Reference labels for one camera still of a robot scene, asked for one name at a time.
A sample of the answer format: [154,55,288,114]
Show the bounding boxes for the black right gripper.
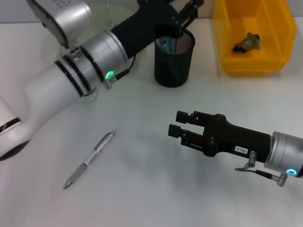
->
[167,110,272,164]

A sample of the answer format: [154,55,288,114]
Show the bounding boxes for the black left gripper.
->
[110,0,205,57]

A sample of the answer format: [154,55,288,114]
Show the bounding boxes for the light blue scissors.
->
[155,36,179,79]

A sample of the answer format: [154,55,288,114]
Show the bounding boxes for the green plastic wrapper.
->
[232,32,262,53]

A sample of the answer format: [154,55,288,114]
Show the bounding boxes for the silver ballpoint pen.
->
[62,129,118,190]

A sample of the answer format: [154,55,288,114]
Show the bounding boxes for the clear green-label water bottle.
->
[77,87,99,105]

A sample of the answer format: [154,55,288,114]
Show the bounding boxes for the black mesh pen holder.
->
[153,29,196,87]

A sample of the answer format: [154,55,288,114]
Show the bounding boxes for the translucent green fruit bowl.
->
[54,3,144,62]

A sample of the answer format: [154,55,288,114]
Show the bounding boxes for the yellow plastic bin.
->
[212,0,298,77]

